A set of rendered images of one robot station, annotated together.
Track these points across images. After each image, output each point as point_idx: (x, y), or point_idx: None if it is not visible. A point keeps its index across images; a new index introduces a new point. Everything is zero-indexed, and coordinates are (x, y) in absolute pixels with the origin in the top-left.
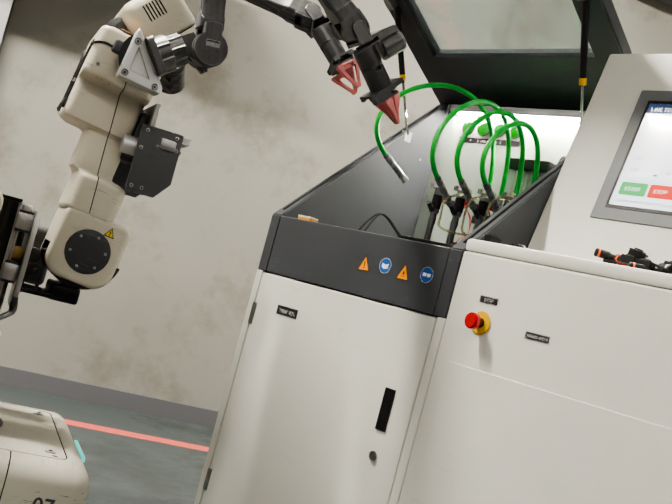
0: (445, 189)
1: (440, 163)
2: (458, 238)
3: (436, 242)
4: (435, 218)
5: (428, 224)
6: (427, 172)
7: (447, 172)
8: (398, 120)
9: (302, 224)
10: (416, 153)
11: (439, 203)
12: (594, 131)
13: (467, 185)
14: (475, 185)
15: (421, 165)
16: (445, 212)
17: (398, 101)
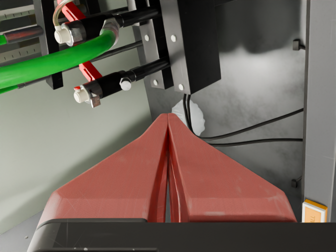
0: (108, 23)
1: (7, 216)
2: (78, 114)
3: (179, 8)
4: (130, 69)
5: (146, 71)
6: (31, 220)
7: (12, 195)
8: (165, 117)
9: (334, 212)
10: (23, 247)
11: (108, 75)
12: None
13: (11, 153)
14: (4, 141)
15: (30, 230)
16: (60, 156)
17: (114, 163)
